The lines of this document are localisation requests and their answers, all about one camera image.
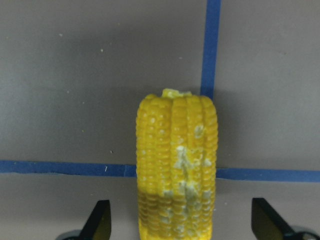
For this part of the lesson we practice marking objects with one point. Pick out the yellow corn cob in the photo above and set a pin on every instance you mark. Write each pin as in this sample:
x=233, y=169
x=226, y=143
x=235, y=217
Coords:
x=176, y=152

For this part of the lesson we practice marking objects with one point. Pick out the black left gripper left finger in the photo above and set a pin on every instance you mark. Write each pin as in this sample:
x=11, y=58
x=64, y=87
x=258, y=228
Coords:
x=99, y=224

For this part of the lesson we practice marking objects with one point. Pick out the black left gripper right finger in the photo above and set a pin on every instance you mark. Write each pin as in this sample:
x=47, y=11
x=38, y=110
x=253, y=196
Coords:
x=267, y=224

